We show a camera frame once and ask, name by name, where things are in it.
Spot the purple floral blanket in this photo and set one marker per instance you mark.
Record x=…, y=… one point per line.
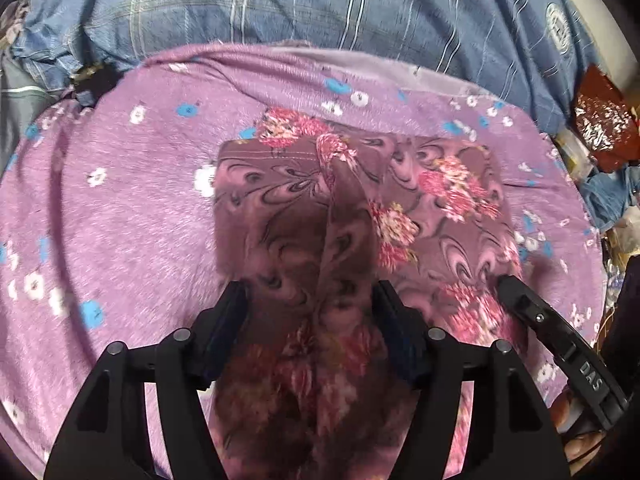
x=125, y=210

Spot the black power plug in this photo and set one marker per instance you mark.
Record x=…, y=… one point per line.
x=100, y=82

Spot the maroon floral shirt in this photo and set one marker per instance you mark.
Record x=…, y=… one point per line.
x=280, y=210

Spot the blue plaid quilt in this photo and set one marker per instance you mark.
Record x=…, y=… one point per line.
x=250, y=0

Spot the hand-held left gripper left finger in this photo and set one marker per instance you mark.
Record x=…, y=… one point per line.
x=220, y=330

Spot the person's right hand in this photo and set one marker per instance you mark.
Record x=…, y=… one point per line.
x=580, y=447

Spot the lilac crumpled cloth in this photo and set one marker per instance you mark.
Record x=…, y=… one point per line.
x=12, y=22

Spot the blue denim garment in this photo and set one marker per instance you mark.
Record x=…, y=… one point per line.
x=610, y=200

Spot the shiny red plastic bag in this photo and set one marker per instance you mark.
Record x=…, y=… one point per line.
x=602, y=120

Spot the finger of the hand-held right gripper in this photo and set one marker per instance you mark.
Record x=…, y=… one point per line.
x=530, y=307

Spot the grey star pillow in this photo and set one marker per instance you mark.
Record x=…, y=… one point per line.
x=20, y=100

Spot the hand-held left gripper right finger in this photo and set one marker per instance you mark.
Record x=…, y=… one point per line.
x=400, y=330

